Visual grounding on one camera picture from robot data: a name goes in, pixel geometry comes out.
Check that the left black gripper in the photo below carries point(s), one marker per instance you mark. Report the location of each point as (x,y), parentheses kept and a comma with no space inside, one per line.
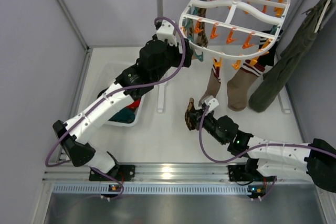
(186,54)

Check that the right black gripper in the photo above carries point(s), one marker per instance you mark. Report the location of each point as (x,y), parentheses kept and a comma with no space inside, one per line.
(196,116)

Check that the brown argyle sock long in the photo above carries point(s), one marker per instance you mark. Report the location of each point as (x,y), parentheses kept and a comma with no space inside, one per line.
(189,107)

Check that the tan striped sock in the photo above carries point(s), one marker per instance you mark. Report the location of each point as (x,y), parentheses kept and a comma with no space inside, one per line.
(239,84)
(213,86)

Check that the black white-striped sock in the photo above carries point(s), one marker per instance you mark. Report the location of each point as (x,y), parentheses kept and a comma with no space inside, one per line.
(269,58)

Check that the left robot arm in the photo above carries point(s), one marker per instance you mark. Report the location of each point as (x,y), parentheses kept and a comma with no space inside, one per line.
(154,61)

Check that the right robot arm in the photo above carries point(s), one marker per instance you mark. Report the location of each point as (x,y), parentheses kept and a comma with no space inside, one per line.
(314,162)

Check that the white clip sock hanger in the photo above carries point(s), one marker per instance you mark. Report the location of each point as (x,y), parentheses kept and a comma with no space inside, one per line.
(235,16)

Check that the teal clip on rim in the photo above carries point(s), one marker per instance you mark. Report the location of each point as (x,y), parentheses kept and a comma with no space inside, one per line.
(199,57)

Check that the brown argyle sock short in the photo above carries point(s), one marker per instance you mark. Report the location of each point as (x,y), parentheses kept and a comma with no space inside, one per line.
(201,39)

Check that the red sock in basket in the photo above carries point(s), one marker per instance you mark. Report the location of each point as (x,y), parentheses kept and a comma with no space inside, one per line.
(134,105)

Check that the teal sock in basket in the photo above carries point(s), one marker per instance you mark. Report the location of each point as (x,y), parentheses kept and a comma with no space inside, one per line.
(125,115)

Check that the white plastic laundry basket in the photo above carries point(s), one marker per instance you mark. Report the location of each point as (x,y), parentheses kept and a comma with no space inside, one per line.
(103,79)

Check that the olive green hanging garment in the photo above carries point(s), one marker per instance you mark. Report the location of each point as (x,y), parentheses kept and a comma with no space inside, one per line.
(276,78)

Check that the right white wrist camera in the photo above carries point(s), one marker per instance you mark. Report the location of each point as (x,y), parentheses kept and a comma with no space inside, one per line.
(210,103)

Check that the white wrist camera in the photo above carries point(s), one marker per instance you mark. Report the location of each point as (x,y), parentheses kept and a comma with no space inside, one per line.
(167,32)
(210,103)

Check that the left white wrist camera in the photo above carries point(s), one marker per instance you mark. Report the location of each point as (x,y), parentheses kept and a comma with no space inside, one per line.
(167,32)

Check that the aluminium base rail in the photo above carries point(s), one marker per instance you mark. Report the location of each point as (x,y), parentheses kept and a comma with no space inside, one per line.
(158,179)

